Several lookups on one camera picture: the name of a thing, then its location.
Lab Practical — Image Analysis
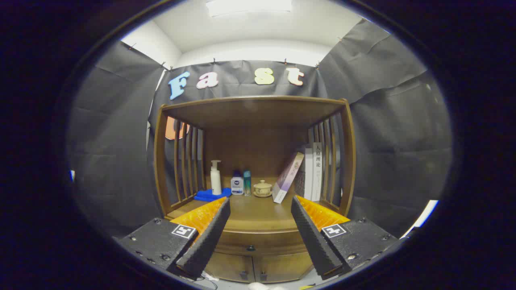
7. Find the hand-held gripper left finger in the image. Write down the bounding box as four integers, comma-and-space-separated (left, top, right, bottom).
114, 197, 231, 280

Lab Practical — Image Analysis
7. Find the white pump bottle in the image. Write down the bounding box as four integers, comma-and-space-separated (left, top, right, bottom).
210, 160, 223, 196

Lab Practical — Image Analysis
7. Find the wooden cabinet door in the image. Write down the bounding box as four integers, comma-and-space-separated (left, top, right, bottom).
253, 252, 315, 284
206, 253, 254, 282

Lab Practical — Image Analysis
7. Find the purple and white book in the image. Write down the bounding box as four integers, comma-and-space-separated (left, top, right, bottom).
272, 152, 305, 204

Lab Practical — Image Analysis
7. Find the dark patterned cover book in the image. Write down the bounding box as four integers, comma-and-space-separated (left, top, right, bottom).
294, 147, 314, 201

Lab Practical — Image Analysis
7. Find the lidded ceramic tea cup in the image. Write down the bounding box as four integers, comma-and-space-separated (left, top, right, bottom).
253, 180, 273, 198

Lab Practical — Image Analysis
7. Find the blue folded cloth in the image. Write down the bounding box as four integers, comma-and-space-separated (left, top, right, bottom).
193, 187, 232, 203

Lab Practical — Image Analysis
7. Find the white lotion bottle dark cap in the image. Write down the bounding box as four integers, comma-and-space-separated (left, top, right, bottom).
231, 170, 244, 196

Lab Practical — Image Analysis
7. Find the ceiling light panel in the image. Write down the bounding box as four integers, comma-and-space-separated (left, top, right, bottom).
206, 0, 293, 17

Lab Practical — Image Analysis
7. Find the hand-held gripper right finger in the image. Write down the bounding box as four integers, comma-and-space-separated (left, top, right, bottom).
291, 195, 404, 280

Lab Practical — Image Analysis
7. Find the wooden countertop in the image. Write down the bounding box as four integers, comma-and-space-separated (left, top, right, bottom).
166, 177, 344, 235

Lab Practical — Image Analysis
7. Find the brown wooden drawer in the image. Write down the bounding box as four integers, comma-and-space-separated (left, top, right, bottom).
214, 230, 311, 257

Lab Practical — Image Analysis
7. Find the brown wooden cabinet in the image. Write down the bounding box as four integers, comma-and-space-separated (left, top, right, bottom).
153, 95, 357, 284

